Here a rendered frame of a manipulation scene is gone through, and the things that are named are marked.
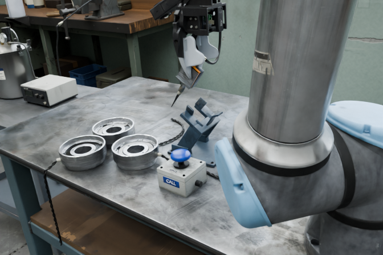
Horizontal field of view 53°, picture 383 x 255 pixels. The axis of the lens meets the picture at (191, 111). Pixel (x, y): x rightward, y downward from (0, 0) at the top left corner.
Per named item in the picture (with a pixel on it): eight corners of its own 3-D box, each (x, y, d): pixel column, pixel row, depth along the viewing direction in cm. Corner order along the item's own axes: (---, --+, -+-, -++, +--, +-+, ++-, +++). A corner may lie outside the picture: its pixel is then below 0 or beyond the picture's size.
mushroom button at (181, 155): (168, 175, 77) (165, 153, 75) (180, 166, 79) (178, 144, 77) (183, 181, 74) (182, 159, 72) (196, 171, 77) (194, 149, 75)
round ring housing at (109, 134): (86, 142, 98) (84, 127, 97) (120, 127, 105) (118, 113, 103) (109, 154, 91) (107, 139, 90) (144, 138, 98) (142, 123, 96)
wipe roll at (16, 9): (5, 17, 279) (-2, -12, 271) (20, 14, 287) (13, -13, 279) (13, 18, 272) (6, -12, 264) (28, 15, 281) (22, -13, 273)
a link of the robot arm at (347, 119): (431, 211, 51) (452, 118, 45) (341, 234, 48) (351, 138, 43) (370, 166, 61) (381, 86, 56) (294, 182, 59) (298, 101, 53)
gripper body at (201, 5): (207, 40, 73) (203, -28, 68) (172, 36, 78) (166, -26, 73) (227, 32, 79) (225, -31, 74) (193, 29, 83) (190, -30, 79)
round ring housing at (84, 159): (102, 145, 96) (100, 131, 94) (112, 165, 87) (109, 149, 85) (59, 156, 92) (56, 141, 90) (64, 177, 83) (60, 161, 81)
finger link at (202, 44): (216, 77, 82) (211, 35, 77) (193, 73, 85) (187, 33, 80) (223, 71, 84) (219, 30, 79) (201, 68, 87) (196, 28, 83)
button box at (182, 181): (158, 187, 77) (155, 167, 75) (180, 171, 82) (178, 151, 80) (190, 200, 73) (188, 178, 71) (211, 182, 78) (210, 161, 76)
